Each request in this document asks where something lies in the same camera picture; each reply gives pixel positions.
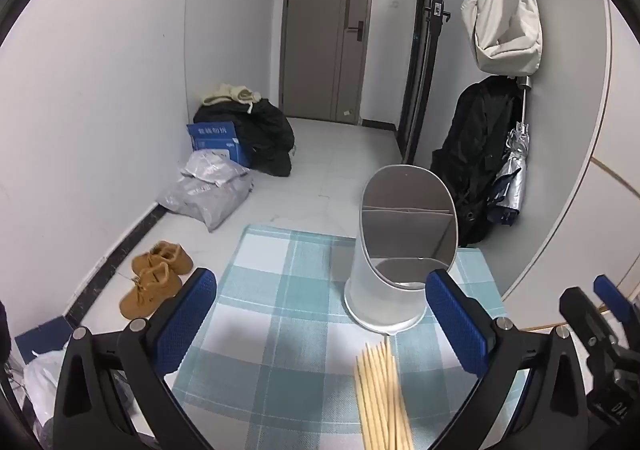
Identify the silver folded umbrella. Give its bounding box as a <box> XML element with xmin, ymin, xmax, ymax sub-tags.
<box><xmin>487</xmin><ymin>75</ymin><xmax>532</xmax><ymax>227</ymax></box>

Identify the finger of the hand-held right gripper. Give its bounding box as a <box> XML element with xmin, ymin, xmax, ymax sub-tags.
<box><xmin>593</xmin><ymin>275</ymin><xmax>640</xmax><ymax>327</ymax></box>
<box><xmin>559</xmin><ymin>286</ymin><xmax>623</xmax><ymax>371</ymax></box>

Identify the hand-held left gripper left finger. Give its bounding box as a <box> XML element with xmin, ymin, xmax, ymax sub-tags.
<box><xmin>52</xmin><ymin>267</ymin><xmax>218</xmax><ymax>450</ymax></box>

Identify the blue cardboard box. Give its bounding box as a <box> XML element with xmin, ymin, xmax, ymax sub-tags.
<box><xmin>186</xmin><ymin>121</ymin><xmax>251</xmax><ymax>168</ymax></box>

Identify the grey plastic bag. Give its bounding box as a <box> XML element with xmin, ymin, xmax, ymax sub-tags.
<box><xmin>157</xmin><ymin>149</ymin><xmax>255</xmax><ymax>232</ymax></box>

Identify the white utensil holder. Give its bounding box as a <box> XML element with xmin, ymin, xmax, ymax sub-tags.
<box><xmin>344</xmin><ymin>163</ymin><xmax>458</xmax><ymax>335</ymax></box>

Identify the bundle of wooden chopsticks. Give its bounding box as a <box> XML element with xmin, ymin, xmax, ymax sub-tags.
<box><xmin>354</xmin><ymin>340</ymin><xmax>415</xmax><ymax>450</ymax></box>

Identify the brown shoe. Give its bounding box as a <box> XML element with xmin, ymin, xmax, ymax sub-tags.
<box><xmin>119</xmin><ymin>263</ymin><xmax>183</xmax><ymax>320</ymax></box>
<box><xmin>131</xmin><ymin>241</ymin><xmax>194</xmax><ymax>276</ymax></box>

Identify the white cabinet with wood trim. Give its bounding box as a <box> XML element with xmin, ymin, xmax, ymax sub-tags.
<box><xmin>500</xmin><ymin>0</ymin><xmax>640</xmax><ymax>311</ymax></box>

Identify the black door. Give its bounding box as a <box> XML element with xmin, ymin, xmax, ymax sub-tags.
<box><xmin>397</xmin><ymin>0</ymin><xmax>451</xmax><ymax>163</ymax></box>

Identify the black backpack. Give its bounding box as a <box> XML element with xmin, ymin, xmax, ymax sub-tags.
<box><xmin>430</xmin><ymin>78</ymin><xmax>526</xmax><ymax>248</ymax></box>

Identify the white shoulder bag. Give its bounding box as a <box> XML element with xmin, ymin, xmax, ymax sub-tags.
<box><xmin>460</xmin><ymin>0</ymin><xmax>544</xmax><ymax>77</ymax></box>

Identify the teal checked tablecloth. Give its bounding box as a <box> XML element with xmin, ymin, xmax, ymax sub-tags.
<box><xmin>172</xmin><ymin>224</ymin><xmax>531</xmax><ymax>450</ymax></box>

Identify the cream hoodie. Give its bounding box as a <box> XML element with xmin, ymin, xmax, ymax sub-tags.
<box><xmin>200</xmin><ymin>83</ymin><xmax>263</xmax><ymax>115</ymax></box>

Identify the white plastic bag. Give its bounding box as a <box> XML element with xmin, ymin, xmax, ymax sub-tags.
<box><xmin>22</xmin><ymin>350</ymin><xmax>132</xmax><ymax>436</ymax></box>

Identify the grey entrance door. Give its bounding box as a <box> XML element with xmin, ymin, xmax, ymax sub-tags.
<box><xmin>280</xmin><ymin>0</ymin><xmax>376</xmax><ymax>123</ymax></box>

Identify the black bag on floor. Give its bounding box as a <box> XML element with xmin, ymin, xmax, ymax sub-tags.
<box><xmin>194</xmin><ymin>99</ymin><xmax>296</xmax><ymax>177</ymax></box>

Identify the dark blue flat board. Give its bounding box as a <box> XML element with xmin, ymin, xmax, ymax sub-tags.
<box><xmin>15</xmin><ymin>314</ymin><xmax>69</xmax><ymax>364</ymax></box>

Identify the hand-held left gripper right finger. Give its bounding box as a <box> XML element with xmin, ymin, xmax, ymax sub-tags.
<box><xmin>424</xmin><ymin>269</ymin><xmax>601</xmax><ymax>450</ymax></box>

